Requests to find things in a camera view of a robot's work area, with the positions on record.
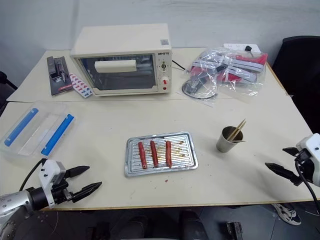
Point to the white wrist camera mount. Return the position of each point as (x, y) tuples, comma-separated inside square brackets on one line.
[(308, 142), (47, 168)]

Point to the white card with coloured shapes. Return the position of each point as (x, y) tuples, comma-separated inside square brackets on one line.
[(81, 86)]

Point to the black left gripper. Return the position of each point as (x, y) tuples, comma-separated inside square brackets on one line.
[(60, 193)]

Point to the red and white packed items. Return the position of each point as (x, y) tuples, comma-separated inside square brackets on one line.
[(240, 66)]

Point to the red sausage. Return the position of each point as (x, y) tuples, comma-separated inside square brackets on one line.
[(169, 154), (154, 153), (142, 155)]

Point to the black tool package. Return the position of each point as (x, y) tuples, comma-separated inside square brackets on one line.
[(58, 75)]

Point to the clear box with blue clips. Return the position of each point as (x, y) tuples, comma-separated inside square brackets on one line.
[(37, 130)]

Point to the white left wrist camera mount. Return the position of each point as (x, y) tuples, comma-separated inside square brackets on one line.
[(47, 168)]

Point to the white and black shoe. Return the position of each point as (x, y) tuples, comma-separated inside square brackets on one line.
[(287, 213)]

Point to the metal cup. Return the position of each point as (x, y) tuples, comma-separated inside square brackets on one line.
[(226, 145)]

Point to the silver ribbed baking tray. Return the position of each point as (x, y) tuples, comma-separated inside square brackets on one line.
[(182, 155)]

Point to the white power strip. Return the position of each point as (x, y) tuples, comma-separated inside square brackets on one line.
[(236, 46)]

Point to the dark chair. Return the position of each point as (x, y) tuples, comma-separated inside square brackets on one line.
[(5, 95)]

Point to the cream toaster oven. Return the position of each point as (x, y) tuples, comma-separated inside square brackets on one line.
[(120, 40)]

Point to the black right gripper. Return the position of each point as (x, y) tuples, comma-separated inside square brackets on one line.
[(307, 167)]

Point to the clear plastic bag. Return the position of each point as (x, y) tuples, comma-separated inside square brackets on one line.
[(232, 85)]

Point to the black plug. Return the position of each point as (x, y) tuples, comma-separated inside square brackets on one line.
[(248, 48)]

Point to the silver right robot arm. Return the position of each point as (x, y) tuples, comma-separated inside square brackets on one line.
[(317, 175)]

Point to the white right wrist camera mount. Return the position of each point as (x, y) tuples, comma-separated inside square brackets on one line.
[(308, 142)]

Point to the black office chair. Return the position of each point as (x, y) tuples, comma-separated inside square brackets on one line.
[(300, 70)]

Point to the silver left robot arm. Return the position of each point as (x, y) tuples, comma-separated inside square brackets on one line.
[(15, 202)]

